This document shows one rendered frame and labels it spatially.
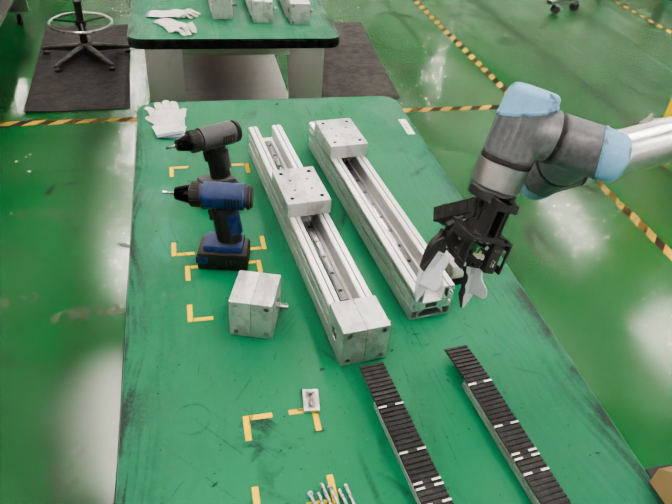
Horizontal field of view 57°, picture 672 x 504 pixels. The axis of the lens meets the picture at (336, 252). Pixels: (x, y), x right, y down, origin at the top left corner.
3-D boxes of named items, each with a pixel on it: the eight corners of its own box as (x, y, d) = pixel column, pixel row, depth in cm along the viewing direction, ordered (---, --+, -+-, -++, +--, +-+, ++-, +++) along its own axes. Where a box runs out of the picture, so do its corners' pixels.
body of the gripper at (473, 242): (456, 272, 91) (488, 197, 86) (432, 246, 98) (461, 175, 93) (499, 279, 94) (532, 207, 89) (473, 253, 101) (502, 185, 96)
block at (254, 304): (283, 341, 130) (284, 308, 124) (229, 334, 130) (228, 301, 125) (291, 308, 138) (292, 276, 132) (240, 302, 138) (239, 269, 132)
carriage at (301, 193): (329, 221, 155) (331, 199, 151) (287, 227, 152) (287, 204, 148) (311, 187, 167) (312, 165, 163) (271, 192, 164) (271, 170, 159)
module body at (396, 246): (448, 312, 140) (455, 284, 135) (408, 320, 138) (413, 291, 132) (337, 143, 199) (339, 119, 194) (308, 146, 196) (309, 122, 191)
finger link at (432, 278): (414, 309, 94) (452, 262, 92) (400, 289, 99) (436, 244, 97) (428, 317, 96) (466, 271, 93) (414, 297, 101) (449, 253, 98)
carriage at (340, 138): (365, 163, 179) (368, 142, 175) (329, 167, 176) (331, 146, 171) (347, 137, 190) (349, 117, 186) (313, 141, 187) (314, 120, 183)
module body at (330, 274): (370, 327, 135) (374, 298, 130) (326, 335, 132) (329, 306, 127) (280, 149, 194) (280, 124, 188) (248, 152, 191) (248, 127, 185)
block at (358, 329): (396, 355, 129) (402, 322, 123) (340, 366, 126) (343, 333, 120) (380, 325, 136) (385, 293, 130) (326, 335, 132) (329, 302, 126)
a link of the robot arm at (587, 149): (600, 150, 97) (534, 128, 96) (642, 125, 86) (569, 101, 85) (589, 196, 96) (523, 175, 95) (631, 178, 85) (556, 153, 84)
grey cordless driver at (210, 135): (246, 198, 171) (244, 125, 157) (179, 218, 161) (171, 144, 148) (233, 185, 176) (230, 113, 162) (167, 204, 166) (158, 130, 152)
